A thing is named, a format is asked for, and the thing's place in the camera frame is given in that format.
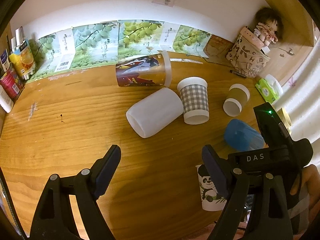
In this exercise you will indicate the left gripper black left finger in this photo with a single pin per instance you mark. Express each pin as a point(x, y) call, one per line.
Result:
point(53, 217)

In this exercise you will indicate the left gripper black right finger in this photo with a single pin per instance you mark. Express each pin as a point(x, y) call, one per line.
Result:
point(264, 173)

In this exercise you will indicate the white panda paper cup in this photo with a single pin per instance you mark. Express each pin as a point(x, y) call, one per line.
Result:
point(211, 200)

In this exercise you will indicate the blue plastic cup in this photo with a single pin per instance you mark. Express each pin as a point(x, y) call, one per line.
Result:
point(242, 137)

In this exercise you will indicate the brown sleeved paper cup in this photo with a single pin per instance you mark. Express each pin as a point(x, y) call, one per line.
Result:
point(237, 97)

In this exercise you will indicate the grey checked paper cup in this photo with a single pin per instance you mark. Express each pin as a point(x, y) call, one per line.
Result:
point(194, 96)

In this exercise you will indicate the white plastic cup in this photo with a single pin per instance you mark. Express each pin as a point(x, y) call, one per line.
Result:
point(148, 116)

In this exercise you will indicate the clear printed plastic cup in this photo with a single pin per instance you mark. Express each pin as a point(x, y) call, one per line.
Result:
point(149, 70)

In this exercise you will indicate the cream ceramic mug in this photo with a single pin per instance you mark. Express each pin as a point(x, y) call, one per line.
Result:
point(285, 118)

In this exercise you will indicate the green tissue pack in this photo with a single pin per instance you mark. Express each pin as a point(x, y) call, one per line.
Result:
point(269, 88)

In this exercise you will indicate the black pen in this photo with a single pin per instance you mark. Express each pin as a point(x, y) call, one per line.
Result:
point(238, 74)

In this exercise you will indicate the pink case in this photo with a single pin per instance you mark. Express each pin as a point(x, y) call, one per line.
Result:
point(251, 38)

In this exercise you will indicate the white bottle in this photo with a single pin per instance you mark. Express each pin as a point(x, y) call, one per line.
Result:
point(5, 100)

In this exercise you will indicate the brown haired doll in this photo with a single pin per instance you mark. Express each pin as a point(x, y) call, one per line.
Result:
point(269, 27)

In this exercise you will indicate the red can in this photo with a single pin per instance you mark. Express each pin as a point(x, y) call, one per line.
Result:
point(12, 83)

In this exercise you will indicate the yellow juice carton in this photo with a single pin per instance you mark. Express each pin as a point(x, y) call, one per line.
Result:
point(23, 61)

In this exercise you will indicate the grape poster strip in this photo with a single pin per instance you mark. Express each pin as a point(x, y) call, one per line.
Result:
point(105, 43)

